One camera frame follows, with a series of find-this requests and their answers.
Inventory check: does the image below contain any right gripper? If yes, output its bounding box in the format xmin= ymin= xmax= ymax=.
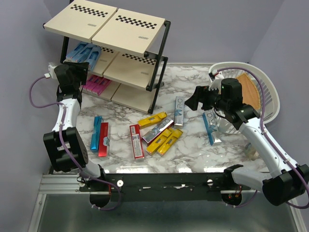
xmin=184 ymin=84 xmax=229 ymax=112

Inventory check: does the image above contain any pink toothpaste box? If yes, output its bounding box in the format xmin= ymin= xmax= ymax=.
xmin=93 ymin=78 xmax=112 ymax=96
xmin=88 ymin=76 xmax=104 ymax=94
xmin=83 ymin=75 xmax=97 ymax=92

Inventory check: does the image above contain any light blue toothpaste box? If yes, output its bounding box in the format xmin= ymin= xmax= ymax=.
xmin=85 ymin=46 xmax=101 ymax=71
xmin=65 ymin=42 xmax=88 ymax=62
xmin=72 ymin=43 xmax=94 ymax=63

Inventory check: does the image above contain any pink toothpaste box back side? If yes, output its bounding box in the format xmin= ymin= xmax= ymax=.
xmin=93 ymin=78 xmax=112 ymax=96

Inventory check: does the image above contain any yellow toothpaste box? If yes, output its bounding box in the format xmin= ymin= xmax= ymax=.
xmin=157 ymin=128 xmax=183 ymax=156
xmin=138 ymin=112 xmax=167 ymax=129
xmin=146 ymin=128 xmax=174 ymax=156

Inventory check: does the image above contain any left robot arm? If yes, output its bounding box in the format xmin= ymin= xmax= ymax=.
xmin=43 ymin=61 xmax=107 ymax=191

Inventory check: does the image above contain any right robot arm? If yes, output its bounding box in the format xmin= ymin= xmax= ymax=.
xmin=185 ymin=78 xmax=309 ymax=206

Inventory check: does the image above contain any beige three-tier shelf rack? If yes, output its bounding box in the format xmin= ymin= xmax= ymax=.
xmin=43 ymin=0 xmax=171 ymax=114

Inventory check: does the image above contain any silver R&O box upper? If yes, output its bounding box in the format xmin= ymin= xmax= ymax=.
xmin=174 ymin=97 xmax=184 ymax=129

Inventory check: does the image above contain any silver blue R&O box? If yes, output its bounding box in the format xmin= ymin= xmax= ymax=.
xmin=203 ymin=110 xmax=222 ymax=145

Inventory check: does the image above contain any woven wicker fan tray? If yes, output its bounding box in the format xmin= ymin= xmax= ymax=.
xmin=236 ymin=73 xmax=261 ymax=110

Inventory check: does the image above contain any silver red R&O box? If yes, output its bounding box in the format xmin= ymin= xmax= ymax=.
xmin=142 ymin=116 xmax=174 ymax=145

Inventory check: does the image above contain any white plastic dish basket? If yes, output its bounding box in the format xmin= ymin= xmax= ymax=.
xmin=209 ymin=62 xmax=280 ymax=124

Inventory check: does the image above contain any red R&O toothpaste box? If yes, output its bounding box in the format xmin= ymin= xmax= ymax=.
xmin=98 ymin=122 xmax=111 ymax=158

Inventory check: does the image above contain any blue metallic toothpaste box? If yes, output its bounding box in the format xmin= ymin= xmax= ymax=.
xmin=90 ymin=116 xmax=103 ymax=153

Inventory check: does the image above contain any red toothpaste box barcode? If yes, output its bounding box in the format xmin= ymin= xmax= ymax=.
xmin=129 ymin=124 xmax=145 ymax=160

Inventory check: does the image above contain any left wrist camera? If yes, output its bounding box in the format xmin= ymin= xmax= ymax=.
xmin=44 ymin=62 xmax=58 ymax=79

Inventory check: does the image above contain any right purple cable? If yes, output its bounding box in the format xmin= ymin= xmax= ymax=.
xmin=216 ymin=67 xmax=309 ymax=208

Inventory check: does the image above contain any black mounting rail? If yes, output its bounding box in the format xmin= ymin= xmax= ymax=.
xmin=79 ymin=173 xmax=249 ymax=205

